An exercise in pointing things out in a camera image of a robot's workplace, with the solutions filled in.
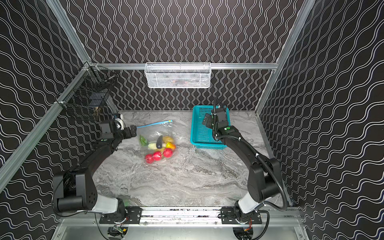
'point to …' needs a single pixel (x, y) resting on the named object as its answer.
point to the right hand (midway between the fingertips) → (213, 119)
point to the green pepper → (143, 141)
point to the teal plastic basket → (201, 136)
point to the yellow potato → (167, 138)
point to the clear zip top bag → (151, 132)
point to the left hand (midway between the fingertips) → (133, 128)
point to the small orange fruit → (171, 145)
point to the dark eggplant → (159, 142)
